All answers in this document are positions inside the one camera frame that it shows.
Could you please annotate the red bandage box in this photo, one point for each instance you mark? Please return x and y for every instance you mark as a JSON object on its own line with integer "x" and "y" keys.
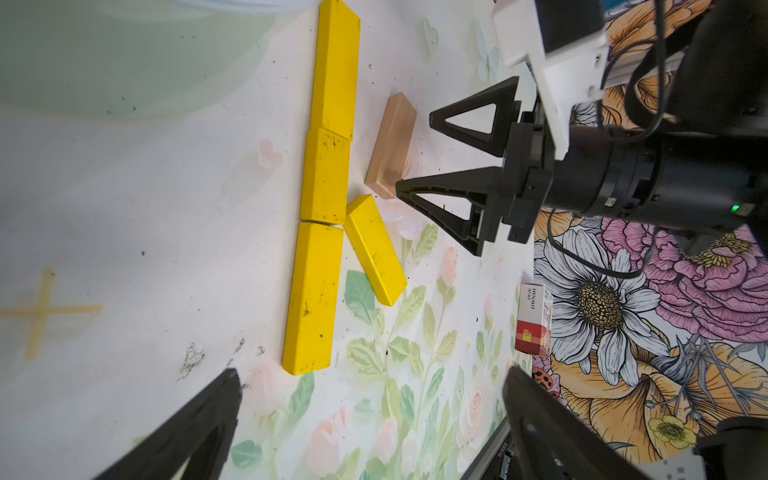
{"x": 534, "y": 320}

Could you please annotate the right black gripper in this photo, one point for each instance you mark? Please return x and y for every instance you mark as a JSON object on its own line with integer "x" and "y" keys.
{"x": 598, "y": 177}

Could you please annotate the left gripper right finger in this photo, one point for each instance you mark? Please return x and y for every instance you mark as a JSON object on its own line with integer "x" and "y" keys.
{"x": 550, "y": 442}

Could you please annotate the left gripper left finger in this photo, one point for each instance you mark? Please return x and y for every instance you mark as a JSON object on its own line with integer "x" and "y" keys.
{"x": 195, "y": 441}

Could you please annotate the natural wooden block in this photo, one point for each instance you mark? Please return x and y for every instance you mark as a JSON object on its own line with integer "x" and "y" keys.
{"x": 390, "y": 152}

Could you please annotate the short yellow block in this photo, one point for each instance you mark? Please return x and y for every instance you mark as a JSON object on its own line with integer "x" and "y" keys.
{"x": 325, "y": 178}

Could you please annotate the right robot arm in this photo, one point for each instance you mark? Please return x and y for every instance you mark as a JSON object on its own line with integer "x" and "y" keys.
{"x": 695, "y": 165}

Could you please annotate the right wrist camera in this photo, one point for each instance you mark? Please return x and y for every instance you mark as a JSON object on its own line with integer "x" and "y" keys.
{"x": 565, "y": 44}

